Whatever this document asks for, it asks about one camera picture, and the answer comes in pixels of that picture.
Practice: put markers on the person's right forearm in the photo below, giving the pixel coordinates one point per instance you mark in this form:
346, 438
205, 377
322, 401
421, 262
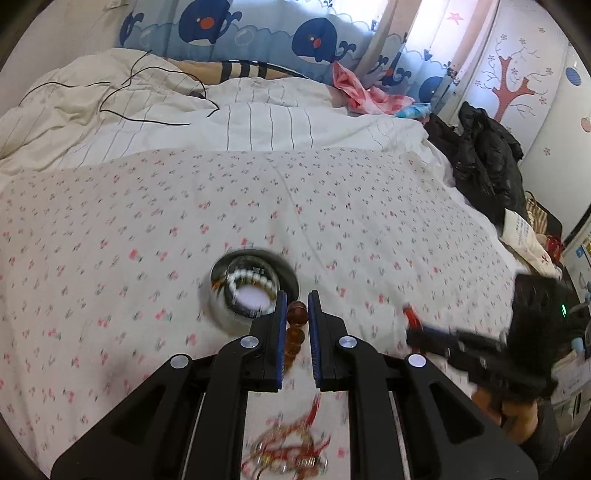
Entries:
542, 438

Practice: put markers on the tree wall sticker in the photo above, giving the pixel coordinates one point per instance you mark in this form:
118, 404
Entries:
508, 87

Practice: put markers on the light blue cloth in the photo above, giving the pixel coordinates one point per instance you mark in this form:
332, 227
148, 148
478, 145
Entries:
413, 111

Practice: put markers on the wicker basket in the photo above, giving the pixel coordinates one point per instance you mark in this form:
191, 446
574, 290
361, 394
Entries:
545, 214

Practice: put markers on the white striped duvet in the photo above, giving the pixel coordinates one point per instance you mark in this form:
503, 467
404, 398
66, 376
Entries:
231, 120

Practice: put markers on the person's right hand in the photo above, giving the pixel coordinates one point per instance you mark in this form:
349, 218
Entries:
512, 415

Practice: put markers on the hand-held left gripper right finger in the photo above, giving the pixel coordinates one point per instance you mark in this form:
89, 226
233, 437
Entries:
315, 341

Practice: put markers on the black puffer jacket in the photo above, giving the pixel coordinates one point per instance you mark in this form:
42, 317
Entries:
485, 161

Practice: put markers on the white paper bag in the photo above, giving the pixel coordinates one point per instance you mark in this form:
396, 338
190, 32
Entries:
526, 240

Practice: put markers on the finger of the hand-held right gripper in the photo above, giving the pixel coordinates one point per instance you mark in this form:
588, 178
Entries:
438, 349
438, 333

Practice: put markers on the whale print curtain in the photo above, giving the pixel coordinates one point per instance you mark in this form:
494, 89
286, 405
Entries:
286, 37

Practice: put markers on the tan striped pillow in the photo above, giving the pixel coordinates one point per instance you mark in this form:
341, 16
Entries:
207, 71

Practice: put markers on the pink star sticker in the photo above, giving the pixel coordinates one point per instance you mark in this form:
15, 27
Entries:
455, 18

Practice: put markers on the round metal tin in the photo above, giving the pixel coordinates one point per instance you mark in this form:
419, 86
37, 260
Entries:
221, 309

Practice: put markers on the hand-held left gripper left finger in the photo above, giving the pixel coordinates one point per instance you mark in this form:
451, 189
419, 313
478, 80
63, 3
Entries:
280, 341

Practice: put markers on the pink cloth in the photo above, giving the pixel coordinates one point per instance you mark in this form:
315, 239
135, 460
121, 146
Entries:
364, 94

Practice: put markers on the cherry print cloth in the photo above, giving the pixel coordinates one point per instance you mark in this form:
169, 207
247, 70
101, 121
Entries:
138, 254

